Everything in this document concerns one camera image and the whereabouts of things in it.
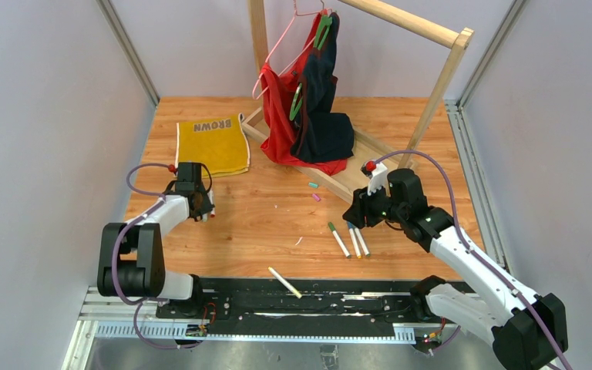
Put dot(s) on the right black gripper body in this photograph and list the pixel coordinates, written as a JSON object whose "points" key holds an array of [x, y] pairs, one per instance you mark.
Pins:
{"points": [[359, 211]]}

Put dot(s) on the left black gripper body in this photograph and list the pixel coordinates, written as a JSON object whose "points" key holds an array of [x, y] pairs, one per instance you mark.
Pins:
{"points": [[203, 205]]}

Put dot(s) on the white pen green cap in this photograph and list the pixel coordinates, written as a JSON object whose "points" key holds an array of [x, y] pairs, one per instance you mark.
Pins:
{"points": [[339, 241]]}

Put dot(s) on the white pen yellow cap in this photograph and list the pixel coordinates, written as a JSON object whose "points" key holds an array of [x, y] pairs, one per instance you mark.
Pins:
{"points": [[285, 283]]}

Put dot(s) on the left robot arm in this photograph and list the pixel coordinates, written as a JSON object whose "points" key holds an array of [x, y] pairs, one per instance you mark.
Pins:
{"points": [[131, 260]]}

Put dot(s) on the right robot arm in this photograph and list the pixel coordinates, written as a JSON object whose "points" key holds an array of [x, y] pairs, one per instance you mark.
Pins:
{"points": [[524, 329]]}

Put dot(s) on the yellow folded towel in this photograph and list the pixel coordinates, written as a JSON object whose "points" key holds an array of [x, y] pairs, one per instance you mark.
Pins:
{"points": [[218, 143]]}

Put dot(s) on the dark navy garment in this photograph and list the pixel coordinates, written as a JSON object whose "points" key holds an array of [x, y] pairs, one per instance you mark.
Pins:
{"points": [[321, 135]]}

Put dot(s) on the red garment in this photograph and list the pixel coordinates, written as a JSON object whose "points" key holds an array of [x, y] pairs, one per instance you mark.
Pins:
{"points": [[277, 100]]}

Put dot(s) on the green hanger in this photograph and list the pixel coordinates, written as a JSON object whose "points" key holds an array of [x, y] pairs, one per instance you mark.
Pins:
{"points": [[321, 33]]}

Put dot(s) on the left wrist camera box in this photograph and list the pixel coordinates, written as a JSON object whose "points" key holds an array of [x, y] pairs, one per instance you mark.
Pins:
{"points": [[189, 172]]}

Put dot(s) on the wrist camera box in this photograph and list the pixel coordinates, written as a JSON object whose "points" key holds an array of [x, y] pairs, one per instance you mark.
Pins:
{"points": [[189, 172], [377, 173]]}

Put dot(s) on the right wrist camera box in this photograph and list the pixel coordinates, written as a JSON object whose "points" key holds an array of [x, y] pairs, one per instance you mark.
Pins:
{"points": [[377, 173]]}

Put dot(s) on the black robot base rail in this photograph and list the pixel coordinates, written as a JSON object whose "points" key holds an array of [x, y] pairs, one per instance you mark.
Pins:
{"points": [[263, 308]]}

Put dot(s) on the pink wire hanger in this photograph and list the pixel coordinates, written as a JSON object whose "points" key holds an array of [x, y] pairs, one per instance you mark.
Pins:
{"points": [[278, 30]]}

